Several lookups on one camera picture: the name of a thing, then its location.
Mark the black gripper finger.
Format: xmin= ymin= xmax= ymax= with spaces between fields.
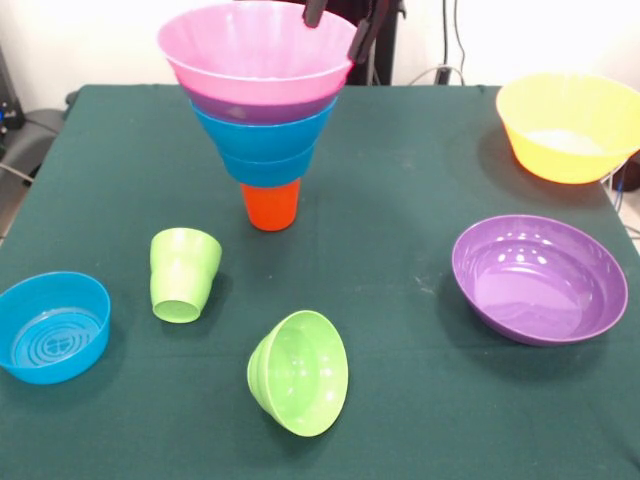
xmin=301 ymin=0 xmax=329 ymax=29
xmin=347 ymin=0 xmax=392 ymax=65

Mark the pink bowl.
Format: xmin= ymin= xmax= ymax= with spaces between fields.
xmin=157 ymin=1 xmax=359 ymax=107

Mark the purple bowl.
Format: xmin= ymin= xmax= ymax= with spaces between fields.
xmin=451 ymin=214 xmax=629 ymax=347
xmin=178 ymin=79 xmax=346 ymax=125

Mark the deep smooth blue bowl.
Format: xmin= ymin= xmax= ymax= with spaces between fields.
xmin=188 ymin=97 xmax=339 ymax=165

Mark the blue bowl with ringed bottom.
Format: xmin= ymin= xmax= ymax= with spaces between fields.
xmin=0 ymin=271 xmax=112 ymax=386
xmin=219 ymin=144 xmax=315 ymax=189

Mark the orange cup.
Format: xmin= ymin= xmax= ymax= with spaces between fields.
xmin=239 ymin=177 xmax=302 ymax=232

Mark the green cup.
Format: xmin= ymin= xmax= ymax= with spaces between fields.
xmin=149 ymin=227 xmax=224 ymax=325

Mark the small green bowl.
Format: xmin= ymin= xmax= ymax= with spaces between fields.
xmin=246 ymin=310 xmax=350 ymax=439

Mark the yellow-orange bowl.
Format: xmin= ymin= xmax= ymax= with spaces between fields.
xmin=495 ymin=73 xmax=640 ymax=185

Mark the dark green tablecloth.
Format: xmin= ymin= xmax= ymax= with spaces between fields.
xmin=0 ymin=83 xmax=640 ymax=480

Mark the black rounded seat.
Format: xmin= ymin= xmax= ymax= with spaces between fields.
xmin=7 ymin=106 xmax=67 ymax=174

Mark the black equipment rack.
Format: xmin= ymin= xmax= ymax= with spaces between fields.
xmin=0 ymin=47 xmax=25 ymax=151

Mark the black plug with grey cable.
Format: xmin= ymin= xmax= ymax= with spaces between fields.
xmin=409 ymin=63 xmax=464 ymax=86

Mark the light blue cable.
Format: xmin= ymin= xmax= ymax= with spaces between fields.
xmin=607 ymin=159 xmax=632 ymax=214

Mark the grey floor cable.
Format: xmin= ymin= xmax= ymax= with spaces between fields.
xmin=0 ymin=162 xmax=35 ymax=184

